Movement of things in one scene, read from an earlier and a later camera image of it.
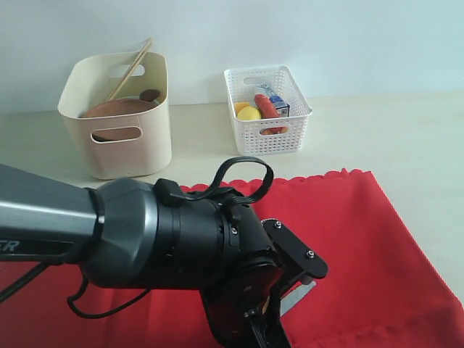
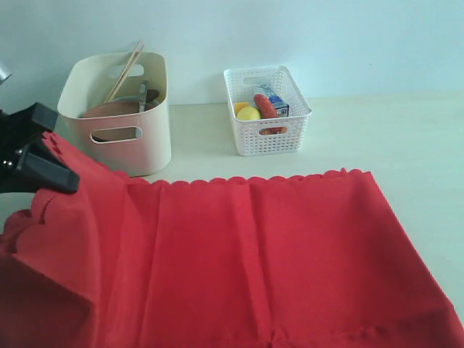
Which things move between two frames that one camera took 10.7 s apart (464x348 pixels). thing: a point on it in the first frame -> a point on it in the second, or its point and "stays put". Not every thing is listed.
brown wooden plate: (116, 107) stays put
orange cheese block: (238, 106) stays put
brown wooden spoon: (148, 94) stays put
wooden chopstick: (129, 69) -> (119, 78)
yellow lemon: (249, 113) stays put
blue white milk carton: (280, 108) stays put
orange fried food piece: (278, 130) stays put
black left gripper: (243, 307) -> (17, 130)
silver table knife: (293, 296) -> (143, 96)
